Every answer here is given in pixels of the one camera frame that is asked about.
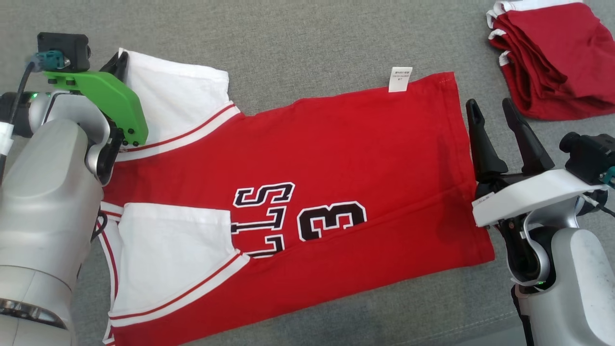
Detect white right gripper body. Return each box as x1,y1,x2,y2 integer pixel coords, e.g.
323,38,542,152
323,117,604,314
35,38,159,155
472,168,608,229

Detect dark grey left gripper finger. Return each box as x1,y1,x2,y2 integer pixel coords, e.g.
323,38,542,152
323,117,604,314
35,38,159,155
100,50,129,82

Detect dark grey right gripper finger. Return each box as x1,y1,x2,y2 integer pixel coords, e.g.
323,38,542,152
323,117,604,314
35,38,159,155
465,99,509,181
502,98,555,174

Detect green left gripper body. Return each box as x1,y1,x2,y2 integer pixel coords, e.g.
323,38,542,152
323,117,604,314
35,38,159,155
43,70,148,147

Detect red shorts with white stripe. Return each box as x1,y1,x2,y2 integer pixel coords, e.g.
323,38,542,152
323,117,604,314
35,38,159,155
486,0,615,121

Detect red basketball jersey white sleeves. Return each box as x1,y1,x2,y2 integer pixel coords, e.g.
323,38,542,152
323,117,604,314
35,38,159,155
98,48,495,346

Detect grey fabric sofa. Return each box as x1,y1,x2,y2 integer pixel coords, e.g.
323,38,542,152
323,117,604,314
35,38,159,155
0,0,615,346

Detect teal left camera connector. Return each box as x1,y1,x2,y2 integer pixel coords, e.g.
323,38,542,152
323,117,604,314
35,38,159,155
29,51,66,71

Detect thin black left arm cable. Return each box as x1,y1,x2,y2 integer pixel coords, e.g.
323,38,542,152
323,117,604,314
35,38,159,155
0,60,38,173

